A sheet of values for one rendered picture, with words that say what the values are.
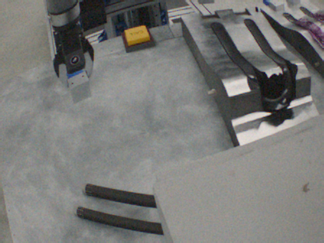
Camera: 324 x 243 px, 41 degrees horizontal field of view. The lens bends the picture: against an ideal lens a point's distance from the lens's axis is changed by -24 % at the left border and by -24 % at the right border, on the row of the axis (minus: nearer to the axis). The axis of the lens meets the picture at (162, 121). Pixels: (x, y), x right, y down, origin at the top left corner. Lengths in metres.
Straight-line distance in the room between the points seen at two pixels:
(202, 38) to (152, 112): 0.23
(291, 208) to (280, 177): 0.03
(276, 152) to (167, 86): 0.98
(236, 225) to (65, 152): 0.95
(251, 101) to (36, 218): 0.59
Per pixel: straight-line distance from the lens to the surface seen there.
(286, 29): 1.47
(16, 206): 1.22
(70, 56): 1.05
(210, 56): 1.29
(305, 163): 0.37
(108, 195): 1.11
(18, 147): 1.32
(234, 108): 1.16
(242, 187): 0.36
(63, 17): 1.03
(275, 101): 1.21
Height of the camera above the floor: 1.77
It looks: 50 degrees down
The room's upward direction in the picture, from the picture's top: 9 degrees counter-clockwise
